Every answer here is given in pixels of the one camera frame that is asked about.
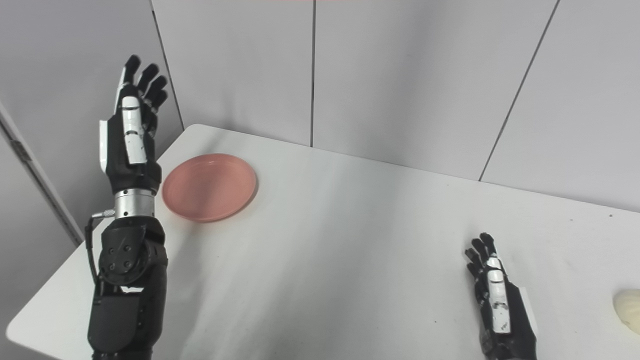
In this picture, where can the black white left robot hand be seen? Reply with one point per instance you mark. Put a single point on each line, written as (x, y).
(132, 145)

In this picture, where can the pink round plate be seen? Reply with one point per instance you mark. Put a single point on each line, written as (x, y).
(209, 187)

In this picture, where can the white steamed bun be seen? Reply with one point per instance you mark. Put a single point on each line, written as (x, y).
(629, 311)

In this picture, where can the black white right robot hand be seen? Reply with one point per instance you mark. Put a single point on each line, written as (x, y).
(500, 310)

